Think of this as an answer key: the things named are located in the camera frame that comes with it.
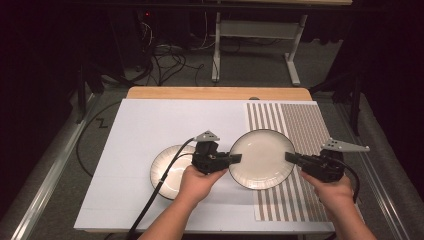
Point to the white plate with dark rim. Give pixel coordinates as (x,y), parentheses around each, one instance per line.
(263,160)
(158,166)

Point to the aluminium floor rail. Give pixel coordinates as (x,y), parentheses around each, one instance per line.
(50,176)
(376,173)

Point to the person's left hand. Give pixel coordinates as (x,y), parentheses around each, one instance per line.
(195,186)

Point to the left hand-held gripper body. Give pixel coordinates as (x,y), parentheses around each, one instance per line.
(208,158)

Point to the white board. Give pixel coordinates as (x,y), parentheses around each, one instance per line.
(160,123)

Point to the black metal stand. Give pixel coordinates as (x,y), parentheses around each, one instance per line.
(81,96)
(356,106)

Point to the person's right hand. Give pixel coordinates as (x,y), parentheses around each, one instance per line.
(335,195)

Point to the striped placemat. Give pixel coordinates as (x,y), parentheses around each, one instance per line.
(306,120)

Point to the white metal desk frame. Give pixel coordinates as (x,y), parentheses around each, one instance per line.
(256,29)

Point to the wooden table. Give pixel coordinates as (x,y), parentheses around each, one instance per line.
(216,92)

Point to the dark device with red light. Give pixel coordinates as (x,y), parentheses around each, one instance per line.
(146,14)

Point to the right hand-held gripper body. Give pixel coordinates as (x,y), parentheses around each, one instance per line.
(325,166)

